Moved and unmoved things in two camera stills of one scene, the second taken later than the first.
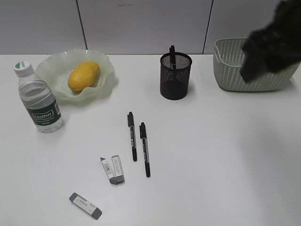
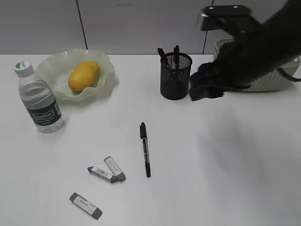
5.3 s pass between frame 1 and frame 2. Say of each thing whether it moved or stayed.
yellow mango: stayed
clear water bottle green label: stayed
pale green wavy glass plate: stayed
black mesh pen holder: stayed
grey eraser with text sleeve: moved
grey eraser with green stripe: stayed
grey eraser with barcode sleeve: moved
